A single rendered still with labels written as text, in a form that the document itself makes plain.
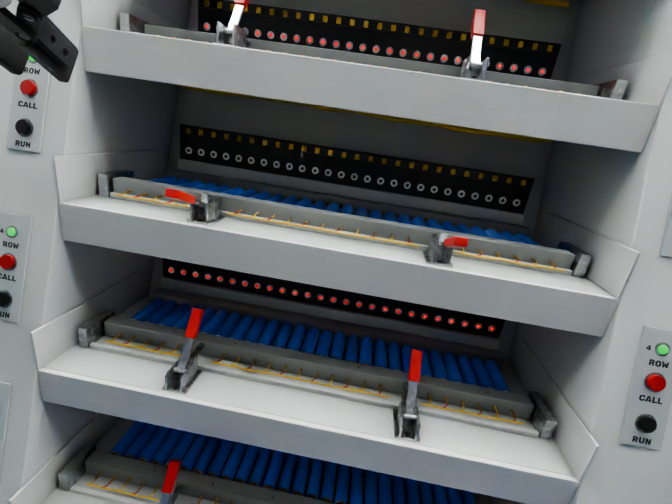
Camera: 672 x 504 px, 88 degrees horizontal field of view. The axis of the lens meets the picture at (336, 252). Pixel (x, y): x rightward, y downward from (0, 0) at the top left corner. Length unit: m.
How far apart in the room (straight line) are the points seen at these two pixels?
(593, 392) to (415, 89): 0.37
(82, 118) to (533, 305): 0.54
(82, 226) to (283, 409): 0.31
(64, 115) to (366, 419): 0.48
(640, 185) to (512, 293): 0.17
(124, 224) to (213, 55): 0.21
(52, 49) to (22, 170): 0.21
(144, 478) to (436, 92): 0.60
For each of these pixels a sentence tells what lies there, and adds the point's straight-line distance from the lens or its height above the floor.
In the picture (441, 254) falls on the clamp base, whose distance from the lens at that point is 0.41.
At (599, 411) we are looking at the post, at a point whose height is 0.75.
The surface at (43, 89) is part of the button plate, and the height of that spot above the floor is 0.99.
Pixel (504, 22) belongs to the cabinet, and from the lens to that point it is 0.69.
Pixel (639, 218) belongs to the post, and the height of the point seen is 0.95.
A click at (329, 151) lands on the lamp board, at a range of 0.54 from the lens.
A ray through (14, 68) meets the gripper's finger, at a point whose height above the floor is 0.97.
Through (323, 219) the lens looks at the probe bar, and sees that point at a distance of 0.42.
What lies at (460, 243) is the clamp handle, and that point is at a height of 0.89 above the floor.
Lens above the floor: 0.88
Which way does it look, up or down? 3 degrees down
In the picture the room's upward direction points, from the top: 10 degrees clockwise
